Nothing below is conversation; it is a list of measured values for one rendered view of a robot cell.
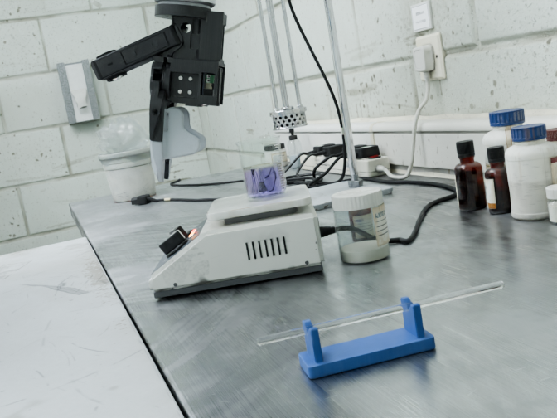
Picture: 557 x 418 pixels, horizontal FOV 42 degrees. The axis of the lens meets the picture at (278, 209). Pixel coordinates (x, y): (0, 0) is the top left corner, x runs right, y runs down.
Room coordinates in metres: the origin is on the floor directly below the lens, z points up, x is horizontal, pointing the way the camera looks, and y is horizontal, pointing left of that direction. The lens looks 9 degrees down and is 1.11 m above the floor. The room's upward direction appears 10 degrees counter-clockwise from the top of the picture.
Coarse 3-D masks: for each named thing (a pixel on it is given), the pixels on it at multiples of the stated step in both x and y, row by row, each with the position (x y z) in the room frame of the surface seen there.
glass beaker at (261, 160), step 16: (240, 144) 0.83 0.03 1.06; (256, 144) 0.82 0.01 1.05; (272, 144) 0.82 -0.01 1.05; (240, 160) 0.84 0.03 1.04; (256, 160) 0.82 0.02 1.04; (272, 160) 0.82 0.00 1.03; (256, 176) 0.82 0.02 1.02; (272, 176) 0.82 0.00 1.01; (256, 192) 0.82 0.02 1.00; (272, 192) 0.82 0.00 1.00
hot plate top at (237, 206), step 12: (288, 192) 0.85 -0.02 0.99; (300, 192) 0.83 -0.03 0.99; (216, 204) 0.86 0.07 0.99; (228, 204) 0.84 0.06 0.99; (240, 204) 0.82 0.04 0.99; (252, 204) 0.81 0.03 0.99; (264, 204) 0.79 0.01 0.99; (276, 204) 0.79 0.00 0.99; (288, 204) 0.79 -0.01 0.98; (300, 204) 0.79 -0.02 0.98; (216, 216) 0.79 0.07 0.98; (228, 216) 0.79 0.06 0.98
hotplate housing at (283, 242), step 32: (224, 224) 0.81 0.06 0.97; (256, 224) 0.79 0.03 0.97; (288, 224) 0.78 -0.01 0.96; (192, 256) 0.79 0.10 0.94; (224, 256) 0.79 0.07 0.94; (256, 256) 0.79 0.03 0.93; (288, 256) 0.78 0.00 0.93; (320, 256) 0.79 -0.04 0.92; (160, 288) 0.79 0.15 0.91; (192, 288) 0.79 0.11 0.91
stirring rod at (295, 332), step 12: (468, 288) 0.54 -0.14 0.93; (480, 288) 0.53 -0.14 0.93; (492, 288) 0.54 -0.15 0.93; (420, 300) 0.53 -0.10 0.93; (432, 300) 0.53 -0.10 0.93; (444, 300) 0.53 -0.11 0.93; (372, 312) 0.52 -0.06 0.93; (384, 312) 0.52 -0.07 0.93; (396, 312) 0.52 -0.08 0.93; (324, 324) 0.51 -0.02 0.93; (336, 324) 0.51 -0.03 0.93; (264, 336) 0.51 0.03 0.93; (276, 336) 0.50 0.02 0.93; (288, 336) 0.51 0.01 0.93
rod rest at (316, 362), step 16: (416, 304) 0.51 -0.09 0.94; (304, 320) 0.52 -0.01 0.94; (416, 320) 0.51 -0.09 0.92; (304, 336) 0.52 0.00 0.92; (368, 336) 0.54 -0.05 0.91; (384, 336) 0.53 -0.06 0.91; (400, 336) 0.52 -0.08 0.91; (416, 336) 0.51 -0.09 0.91; (432, 336) 0.51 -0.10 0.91; (304, 352) 0.52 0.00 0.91; (320, 352) 0.50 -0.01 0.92; (336, 352) 0.51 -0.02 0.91; (352, 352) 0.51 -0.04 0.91; (368, 352) 0.50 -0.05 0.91; (384, 352) 0.50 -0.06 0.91; (400, 352) 0.51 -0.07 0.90; (416, 352) 0.51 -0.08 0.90; (304, 368) 0.51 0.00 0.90; (320, 368) 0.49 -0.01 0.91; (336, 368) 0.50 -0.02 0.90; (352, 368) 0.50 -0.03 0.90
